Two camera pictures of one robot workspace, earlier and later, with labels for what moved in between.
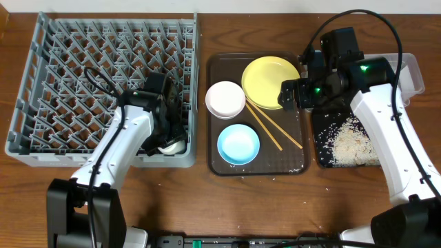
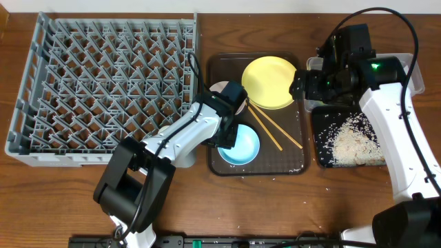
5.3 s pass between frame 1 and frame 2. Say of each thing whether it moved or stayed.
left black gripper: moved
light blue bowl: stayed
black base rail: stayed
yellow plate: stayed
